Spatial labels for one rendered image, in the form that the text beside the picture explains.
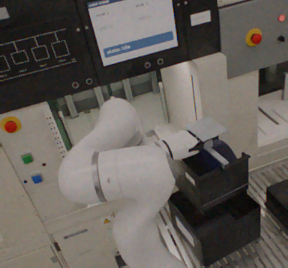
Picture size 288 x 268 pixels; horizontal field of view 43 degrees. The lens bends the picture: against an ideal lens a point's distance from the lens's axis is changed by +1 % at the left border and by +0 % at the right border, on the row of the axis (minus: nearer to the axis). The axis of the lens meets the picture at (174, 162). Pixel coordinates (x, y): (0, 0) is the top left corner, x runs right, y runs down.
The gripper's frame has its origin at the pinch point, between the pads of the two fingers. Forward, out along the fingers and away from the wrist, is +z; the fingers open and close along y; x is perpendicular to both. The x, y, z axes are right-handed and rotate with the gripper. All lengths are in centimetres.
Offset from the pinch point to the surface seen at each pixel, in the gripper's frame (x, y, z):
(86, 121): -38, -108, -20
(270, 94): -38, -60, 80
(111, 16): 36.8, -30.3, -13.5
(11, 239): -41, -40, -77
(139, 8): 37.1, -28.8, -3.6
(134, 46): 25.5, -29.5, -8.0
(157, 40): 25.4, -28.2, 0.7
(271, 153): -45, -22, 49
